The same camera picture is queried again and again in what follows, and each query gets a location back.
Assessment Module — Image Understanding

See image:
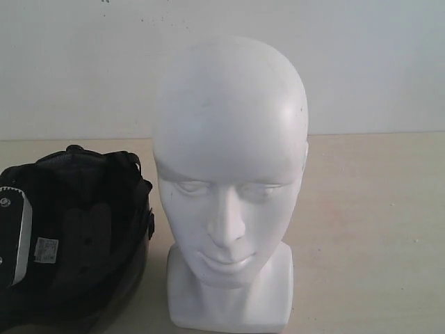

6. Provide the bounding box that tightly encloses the black helmet with tinted visor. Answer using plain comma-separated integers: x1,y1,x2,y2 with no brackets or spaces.
1,145,154,333

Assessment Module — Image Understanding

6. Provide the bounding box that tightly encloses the white mannequin head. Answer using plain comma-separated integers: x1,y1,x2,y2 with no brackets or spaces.
152,33,310,309

